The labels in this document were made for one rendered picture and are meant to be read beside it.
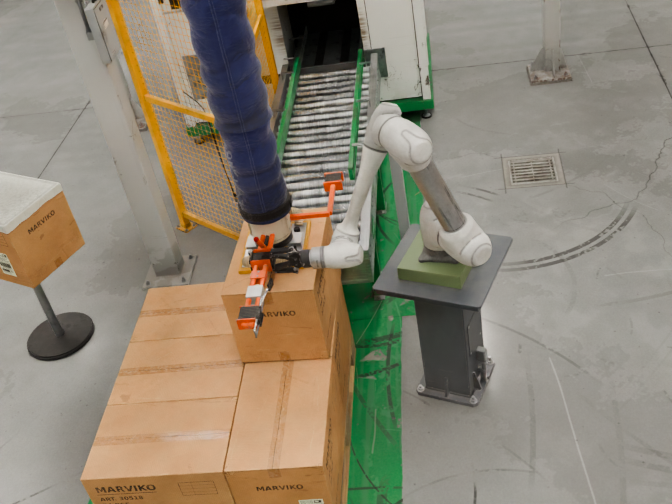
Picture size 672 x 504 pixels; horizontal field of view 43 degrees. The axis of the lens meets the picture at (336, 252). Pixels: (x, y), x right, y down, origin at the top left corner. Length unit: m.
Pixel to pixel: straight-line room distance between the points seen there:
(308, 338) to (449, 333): 0.69
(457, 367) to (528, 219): 1.52
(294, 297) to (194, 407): 0.65
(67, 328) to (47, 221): 0.90
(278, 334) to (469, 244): 0.91
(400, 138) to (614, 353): 1.88
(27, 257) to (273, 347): 1.48
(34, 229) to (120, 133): 0.75
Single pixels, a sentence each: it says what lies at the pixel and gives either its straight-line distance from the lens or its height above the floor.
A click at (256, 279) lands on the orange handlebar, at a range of 3.43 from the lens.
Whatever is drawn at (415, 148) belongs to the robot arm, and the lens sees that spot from 3.06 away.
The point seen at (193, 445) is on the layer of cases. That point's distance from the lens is 3.60.
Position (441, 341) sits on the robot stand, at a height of 0.36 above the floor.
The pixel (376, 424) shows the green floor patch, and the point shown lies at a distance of 4.19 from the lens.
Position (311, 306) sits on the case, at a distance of 3.56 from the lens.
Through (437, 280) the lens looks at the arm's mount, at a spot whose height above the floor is 0.78.
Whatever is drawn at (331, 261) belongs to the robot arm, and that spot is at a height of 1.08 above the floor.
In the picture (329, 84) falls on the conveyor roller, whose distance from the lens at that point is 6.00.
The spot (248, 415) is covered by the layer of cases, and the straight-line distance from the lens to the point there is 3.62.
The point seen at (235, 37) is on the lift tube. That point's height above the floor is 1.97.
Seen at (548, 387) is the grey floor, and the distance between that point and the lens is 4.29.
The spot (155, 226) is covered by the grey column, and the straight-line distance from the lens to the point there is 5.20.
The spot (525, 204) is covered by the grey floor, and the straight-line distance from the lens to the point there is 5.47.
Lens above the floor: 3.14
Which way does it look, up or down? 37 degrees down
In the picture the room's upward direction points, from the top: 12 degrees counter-clockwise
